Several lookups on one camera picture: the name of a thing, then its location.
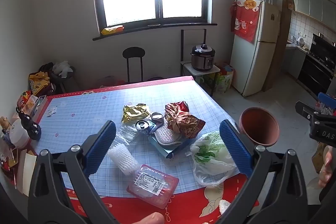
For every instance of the grey kitchen wall cabinets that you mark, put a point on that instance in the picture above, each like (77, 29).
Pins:
(312, 2)

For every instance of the white green plastic bag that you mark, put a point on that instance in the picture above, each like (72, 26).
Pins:
(212, 155)

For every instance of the red snack packet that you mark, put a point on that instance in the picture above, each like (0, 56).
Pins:
(23, 96)

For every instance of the green white rice bag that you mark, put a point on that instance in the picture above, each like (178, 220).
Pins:
(223, 81)

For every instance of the black kitchen stove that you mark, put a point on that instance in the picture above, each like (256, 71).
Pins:
(316, 64)

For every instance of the red snack bag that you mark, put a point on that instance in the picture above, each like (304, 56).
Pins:
(183, 121)

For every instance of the yellow snack packet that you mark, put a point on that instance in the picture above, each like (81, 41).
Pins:
(113, 29)

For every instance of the brown plastic bin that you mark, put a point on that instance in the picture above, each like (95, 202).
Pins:
(258, 125)

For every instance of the blue plaid tablecloth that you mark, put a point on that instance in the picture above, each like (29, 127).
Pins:
(92, 108)

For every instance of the white electric kettle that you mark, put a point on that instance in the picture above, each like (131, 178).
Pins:
(300, 41)

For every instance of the white crumpled plastic bag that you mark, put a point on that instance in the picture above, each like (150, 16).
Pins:
(61, 67)

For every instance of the crushed blue can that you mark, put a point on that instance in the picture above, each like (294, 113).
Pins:
(143, 126)

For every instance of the person's right hand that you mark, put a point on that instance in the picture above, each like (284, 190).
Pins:
(325, 169)

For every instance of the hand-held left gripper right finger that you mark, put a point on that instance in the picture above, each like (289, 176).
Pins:
(233, 145)

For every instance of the red printed cloth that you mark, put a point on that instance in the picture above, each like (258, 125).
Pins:
(245, 19)

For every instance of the blue box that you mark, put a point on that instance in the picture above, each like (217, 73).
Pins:
(173, 150)

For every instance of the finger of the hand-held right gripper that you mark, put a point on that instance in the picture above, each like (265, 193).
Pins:
(326, 99)
(302, 108)

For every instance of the white foam fruit net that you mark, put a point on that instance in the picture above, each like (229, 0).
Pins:
(122, 159)

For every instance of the labelled clear plastic tray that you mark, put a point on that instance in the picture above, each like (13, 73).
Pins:
(153, 183)

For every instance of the white-top black-frame side table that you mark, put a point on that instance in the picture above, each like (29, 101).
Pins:
(200, 72)

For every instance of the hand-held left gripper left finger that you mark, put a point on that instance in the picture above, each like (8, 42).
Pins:
(101, 145)

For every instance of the black round stool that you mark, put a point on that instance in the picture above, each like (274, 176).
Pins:
(133, 53)

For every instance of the white fridge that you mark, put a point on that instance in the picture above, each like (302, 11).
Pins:
(258, 56)

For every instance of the yellow crumpled bag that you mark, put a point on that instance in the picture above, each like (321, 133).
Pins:
(39, 82)

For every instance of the gold foil wrapper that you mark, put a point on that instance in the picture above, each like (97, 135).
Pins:
(135, 112)

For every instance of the electric pressure cooker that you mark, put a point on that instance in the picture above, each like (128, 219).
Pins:
(202, 57)

